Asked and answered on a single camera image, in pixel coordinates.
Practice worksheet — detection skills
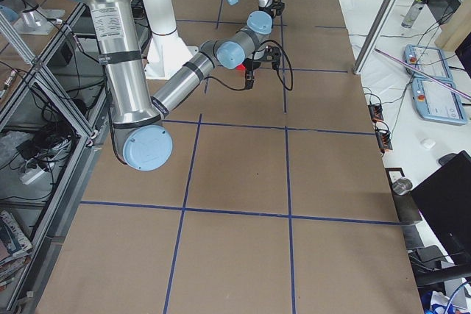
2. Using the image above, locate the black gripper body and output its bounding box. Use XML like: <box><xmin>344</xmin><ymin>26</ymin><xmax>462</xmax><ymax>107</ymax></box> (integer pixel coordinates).
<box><xmin>244</xmin><ymin>49</ymin><xmax>266</xmax><ymax>71</ymax></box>

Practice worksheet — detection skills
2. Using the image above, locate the aluminium frame post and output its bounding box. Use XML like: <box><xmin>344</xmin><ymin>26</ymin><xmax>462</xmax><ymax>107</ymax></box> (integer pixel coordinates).
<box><xmin>353</xmin><ymin>0</ymin><xmax>397</xmax><ymax>74</ymax></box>

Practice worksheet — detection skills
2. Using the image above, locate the teach pendant tablet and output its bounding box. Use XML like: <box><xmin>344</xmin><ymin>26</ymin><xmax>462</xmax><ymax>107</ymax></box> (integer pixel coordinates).
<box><xmin>404</xmin><ymin>44</ymin><xmax>453</xmax><ymax>80</ymax></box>
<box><xmin>411</xmin><ymin>77</ymin><xmax>468</xmax><ymax>126</ymax></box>

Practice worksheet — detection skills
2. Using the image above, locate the black laptop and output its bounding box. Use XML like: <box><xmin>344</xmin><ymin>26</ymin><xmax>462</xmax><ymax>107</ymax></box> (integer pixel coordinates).
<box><xmin>411</xmin><ymin>151</ymin><xmax>470</xmax><ymax>264</ymax></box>

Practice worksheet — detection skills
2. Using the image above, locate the grabber reacher stick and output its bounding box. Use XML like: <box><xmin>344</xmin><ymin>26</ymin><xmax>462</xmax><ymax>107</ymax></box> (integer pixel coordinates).
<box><xmin>374</xmin><ymin>48</ymin><xmax>471</xmax><ymax>101</ymax></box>

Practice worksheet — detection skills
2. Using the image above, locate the far teach pendant tablet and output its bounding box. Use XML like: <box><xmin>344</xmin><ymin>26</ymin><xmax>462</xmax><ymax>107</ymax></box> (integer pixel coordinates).
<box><xmin>404</xmin><ymin>44</ymin><xmax>453</xmax><ymax>80</ymax></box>

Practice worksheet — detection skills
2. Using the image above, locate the plastic bottle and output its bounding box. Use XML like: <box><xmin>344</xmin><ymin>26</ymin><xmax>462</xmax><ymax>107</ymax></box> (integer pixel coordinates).
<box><xmin>401</xmin><ymin>0</ymin><xmax>429</xmax><ymax>28</ymax></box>

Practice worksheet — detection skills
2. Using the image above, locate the near teach pendant tablet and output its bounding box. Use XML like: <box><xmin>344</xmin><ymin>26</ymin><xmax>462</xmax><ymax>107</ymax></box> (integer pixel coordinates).
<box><xmin>411</xmin><ymin>77</ymin><xmax>468</xmax><ymax>126</ymax></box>

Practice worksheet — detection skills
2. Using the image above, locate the stack of books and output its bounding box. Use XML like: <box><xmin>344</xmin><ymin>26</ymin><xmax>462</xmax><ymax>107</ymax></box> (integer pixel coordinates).
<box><xmin>1</xmin><ymin>210</ymin><xmax>33</xmax><ymax>290</ymax></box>

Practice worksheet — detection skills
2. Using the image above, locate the metal cup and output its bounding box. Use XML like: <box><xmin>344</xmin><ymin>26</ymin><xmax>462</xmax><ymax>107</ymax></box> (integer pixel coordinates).
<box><xmin>392</xmin><ymin>176</ymin><xmax>413</xmax><ymax>196</ymax></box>

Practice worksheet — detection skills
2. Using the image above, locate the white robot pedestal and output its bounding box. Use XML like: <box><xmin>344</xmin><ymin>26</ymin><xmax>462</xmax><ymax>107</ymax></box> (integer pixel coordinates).
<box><xmin>143</xmin><ymin>0</ymin><xmax>197</xmax><ymax>79</ymax></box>

